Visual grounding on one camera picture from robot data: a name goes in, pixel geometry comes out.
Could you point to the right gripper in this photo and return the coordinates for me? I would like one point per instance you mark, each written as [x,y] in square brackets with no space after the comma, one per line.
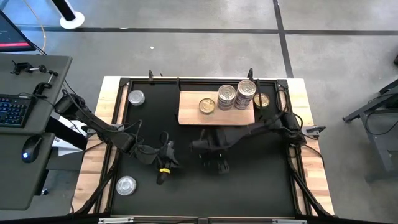
[214,141]

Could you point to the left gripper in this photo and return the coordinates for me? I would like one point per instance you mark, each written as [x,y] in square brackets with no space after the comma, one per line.
[168,155]

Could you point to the light-green can silver lid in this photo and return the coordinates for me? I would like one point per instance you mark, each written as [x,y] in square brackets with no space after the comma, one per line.
[126,185]
[136,97]

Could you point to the wooden cutting board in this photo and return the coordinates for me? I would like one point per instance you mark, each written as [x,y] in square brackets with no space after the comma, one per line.
[192,115]

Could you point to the can with gold pull-tab lid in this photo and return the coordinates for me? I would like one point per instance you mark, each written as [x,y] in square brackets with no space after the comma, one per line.
[207,105]

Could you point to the gold-lid can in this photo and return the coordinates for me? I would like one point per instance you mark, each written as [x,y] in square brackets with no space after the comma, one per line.
[227,92]

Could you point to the dark-green can gold lid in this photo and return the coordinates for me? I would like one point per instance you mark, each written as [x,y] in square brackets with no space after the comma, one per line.
[263,100]

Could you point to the blue can silver pull-tab lid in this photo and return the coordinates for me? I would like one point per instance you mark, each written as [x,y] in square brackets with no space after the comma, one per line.
[247,88]

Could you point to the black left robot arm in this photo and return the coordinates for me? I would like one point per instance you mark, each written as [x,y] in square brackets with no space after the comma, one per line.
[102,129]

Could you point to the black table edge clamp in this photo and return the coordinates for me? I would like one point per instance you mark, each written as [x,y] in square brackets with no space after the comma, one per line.
[250,75]
[150,76]

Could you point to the white paper sheet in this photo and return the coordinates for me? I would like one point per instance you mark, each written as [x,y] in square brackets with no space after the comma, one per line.
[66,149]

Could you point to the black computer mouse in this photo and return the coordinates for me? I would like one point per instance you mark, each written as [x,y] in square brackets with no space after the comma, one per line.
[31,149]

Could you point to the dark grey desk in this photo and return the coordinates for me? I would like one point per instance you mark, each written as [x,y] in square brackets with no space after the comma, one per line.
[18,180]

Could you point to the black desk clamp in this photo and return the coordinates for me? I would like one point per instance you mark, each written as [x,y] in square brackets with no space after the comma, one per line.
[21,67]
[40,88]

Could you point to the backlit black keyboard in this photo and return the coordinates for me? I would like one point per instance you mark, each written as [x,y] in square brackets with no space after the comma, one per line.
[14,110]

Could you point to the round-base floor stand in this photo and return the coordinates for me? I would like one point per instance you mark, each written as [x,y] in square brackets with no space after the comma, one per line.
[72,21]

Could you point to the black monitor red stripe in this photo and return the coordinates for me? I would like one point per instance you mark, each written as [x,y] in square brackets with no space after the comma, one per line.
[12,34]

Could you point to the silver metal bracket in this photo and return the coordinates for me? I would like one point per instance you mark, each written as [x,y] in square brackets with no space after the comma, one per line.
[289,221]
[115,220]

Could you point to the black table rig frame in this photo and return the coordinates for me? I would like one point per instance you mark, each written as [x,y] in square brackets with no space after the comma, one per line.
[202,80]

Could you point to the black metal desk frame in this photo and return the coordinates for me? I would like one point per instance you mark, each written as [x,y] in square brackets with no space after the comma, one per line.
[377,140]

